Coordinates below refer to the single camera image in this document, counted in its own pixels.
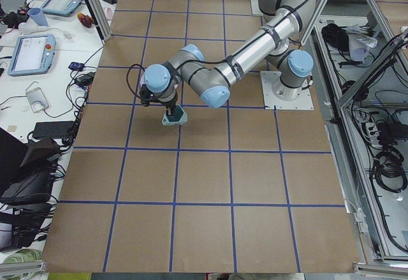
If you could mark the teach pendant far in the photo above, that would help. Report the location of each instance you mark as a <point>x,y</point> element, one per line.
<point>60,7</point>

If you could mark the teach pendant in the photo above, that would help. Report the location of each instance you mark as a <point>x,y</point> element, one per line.
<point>60,7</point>
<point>33,55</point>

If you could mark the aluminium frame post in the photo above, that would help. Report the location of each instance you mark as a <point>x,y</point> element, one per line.
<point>96,10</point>

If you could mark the mint green faceted cup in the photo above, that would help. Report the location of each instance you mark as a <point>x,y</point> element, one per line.
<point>180,117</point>

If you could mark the lilac plate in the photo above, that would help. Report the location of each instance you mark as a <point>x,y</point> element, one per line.
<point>141,80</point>

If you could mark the teach pendant near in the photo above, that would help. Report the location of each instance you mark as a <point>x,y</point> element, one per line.
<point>33,55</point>

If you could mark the pink paper cup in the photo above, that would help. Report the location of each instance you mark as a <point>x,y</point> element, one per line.
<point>108,13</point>

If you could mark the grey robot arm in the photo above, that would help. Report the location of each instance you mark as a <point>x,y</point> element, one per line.
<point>212,85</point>

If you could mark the light blue plastic cup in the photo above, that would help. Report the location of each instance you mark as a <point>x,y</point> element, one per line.
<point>38,16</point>

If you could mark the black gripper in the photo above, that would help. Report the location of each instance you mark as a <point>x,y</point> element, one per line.
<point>169,104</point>

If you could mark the amber glossy object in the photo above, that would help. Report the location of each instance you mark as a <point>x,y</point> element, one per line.
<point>85,20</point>

